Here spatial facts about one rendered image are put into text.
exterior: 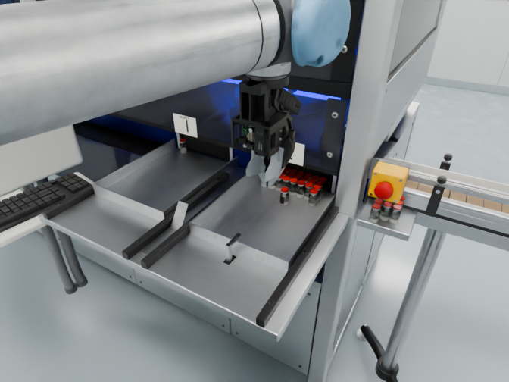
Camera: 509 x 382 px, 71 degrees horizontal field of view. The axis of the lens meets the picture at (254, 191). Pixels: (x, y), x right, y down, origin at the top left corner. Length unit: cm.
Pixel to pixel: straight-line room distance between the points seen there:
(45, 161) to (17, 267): 112
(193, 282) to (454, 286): 165
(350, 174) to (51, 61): 74
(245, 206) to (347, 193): 26
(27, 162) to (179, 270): 75
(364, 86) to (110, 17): 62
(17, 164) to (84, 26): 113
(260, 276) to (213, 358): 97
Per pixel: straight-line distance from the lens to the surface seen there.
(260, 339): 154
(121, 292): 202
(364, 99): 81
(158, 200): 101
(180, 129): 111
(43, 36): 24
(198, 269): 79
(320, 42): 36
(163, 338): 179
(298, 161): 92
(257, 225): 89
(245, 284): 75
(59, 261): 172
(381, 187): 84
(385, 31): 78
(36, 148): 137
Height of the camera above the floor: 144
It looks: 33 degrees down
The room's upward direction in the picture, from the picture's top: straight up
